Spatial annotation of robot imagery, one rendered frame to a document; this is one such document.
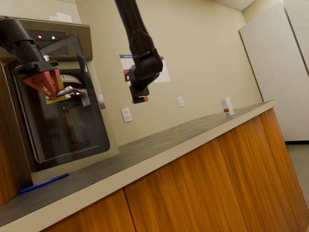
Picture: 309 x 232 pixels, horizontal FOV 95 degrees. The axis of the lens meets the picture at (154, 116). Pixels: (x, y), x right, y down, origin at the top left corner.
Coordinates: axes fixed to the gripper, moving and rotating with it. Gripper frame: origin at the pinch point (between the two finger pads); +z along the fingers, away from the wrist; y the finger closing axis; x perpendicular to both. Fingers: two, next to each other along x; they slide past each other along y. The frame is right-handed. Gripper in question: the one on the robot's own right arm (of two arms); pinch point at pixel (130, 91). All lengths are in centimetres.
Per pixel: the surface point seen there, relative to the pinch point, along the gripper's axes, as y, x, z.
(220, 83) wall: 9, -164, 55
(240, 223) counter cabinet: -67, -24, -14
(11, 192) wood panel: -24, 46, 11
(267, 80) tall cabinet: -4, -270, 39
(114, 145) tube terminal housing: -20.8, 10.1, 12.4
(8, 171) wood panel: -18, 46, 12
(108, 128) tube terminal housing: -12.6, 10.4, 12.4
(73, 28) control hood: 29.3, 15.3, 1.9
